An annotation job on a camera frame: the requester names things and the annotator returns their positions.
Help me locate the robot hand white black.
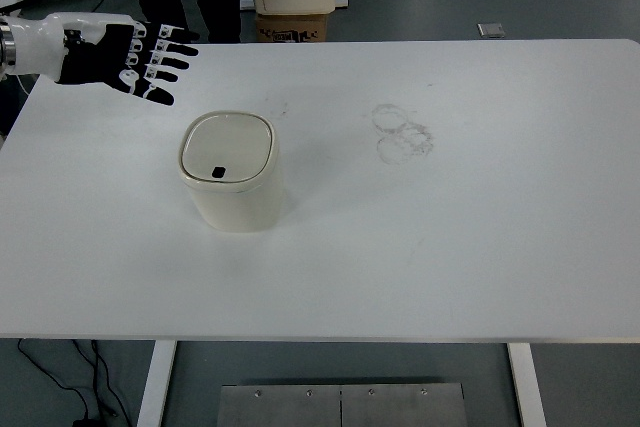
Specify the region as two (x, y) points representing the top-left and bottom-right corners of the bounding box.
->
(9, 11), (200, 108)

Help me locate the cream trash bin lid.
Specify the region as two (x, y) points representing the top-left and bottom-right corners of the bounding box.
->
(180, 114), (275, 182)

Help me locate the cream trash bin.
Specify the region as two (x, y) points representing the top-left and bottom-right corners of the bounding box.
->
(177, 110), (285, 234)

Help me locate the brown cardboard box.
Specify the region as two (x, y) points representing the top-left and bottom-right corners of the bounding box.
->
(255, 11), (331, 43)

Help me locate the white floor base bar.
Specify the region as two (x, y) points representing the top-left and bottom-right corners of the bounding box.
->
(238, 0), (351, 11)

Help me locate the white table leg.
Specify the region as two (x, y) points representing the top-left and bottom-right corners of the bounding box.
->
(507, 342), (549, 427)
(137, 340), (179, 427)

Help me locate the grey metal plate with screws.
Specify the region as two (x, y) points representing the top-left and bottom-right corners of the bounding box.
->
(218, 384), (343, 427)
(340, 383), (469, 427)

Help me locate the black floor cable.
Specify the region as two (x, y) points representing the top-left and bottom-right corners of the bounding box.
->
(73, 339), (135, 427)
(18, 337), (96, 427)

